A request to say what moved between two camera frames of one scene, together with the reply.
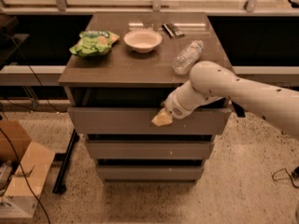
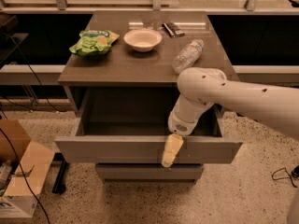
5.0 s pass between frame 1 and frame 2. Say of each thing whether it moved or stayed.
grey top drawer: moved
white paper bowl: stayed
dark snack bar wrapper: stayed
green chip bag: stayed
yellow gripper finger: moved
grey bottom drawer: stayed
